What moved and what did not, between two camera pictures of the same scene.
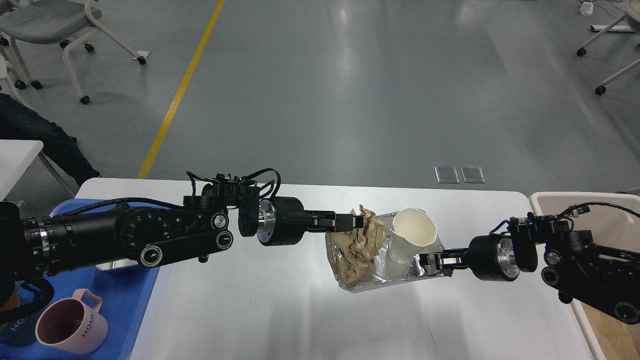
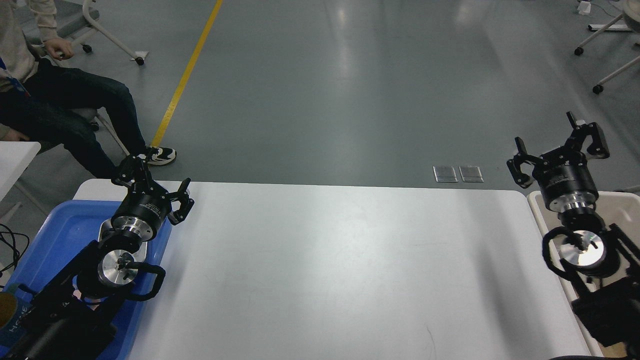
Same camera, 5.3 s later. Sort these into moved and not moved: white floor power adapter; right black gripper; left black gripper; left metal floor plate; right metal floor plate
Moved: left black gripper; right black gripper
Not moved: left metal floor plate; right metal floor plate; white floor power adapter
